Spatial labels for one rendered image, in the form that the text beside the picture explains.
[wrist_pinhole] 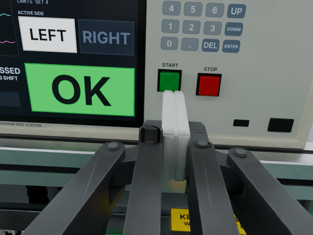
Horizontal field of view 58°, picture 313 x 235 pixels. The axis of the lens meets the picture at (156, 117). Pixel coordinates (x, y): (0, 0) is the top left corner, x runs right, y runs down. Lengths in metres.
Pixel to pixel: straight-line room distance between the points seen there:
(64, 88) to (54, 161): 0.07
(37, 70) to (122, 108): 0.09
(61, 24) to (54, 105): 0.08
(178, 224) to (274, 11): 0.21
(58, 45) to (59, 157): 0.11
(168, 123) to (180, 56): 0.12
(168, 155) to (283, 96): 0.18
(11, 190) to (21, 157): 0.26
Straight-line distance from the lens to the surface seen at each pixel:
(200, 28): 0.27
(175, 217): 0.29
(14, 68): 0.31
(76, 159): 0.29
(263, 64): 0.29
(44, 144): 0.31
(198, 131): 0.17
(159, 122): 0.18
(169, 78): 0.27
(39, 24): 0.29
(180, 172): 0.16
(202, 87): 0.27
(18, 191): 0.56
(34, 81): 0.30
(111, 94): 0.28
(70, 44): 0.28
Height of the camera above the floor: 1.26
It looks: 25 degrees down
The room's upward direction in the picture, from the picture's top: 3 degrees clockwise
